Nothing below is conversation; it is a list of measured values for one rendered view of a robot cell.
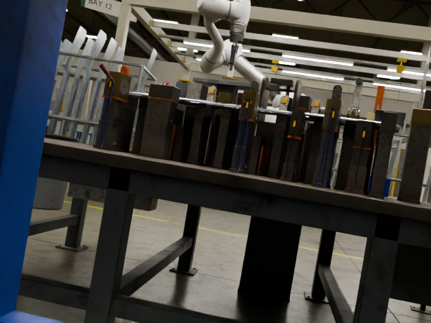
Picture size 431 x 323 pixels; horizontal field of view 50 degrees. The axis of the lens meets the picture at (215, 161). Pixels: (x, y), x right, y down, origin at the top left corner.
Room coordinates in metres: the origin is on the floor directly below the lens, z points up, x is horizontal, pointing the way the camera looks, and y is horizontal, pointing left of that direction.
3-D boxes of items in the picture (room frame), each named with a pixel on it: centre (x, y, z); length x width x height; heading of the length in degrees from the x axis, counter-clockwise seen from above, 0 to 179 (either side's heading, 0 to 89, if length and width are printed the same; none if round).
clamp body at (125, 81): (2.17, 0.52, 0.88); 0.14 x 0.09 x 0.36; 161
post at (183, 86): (2.65, 0.25, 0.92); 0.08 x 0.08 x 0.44; 71
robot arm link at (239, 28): (2.57, 0.00, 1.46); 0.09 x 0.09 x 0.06
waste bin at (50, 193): (4.64, 1.63, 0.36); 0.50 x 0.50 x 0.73
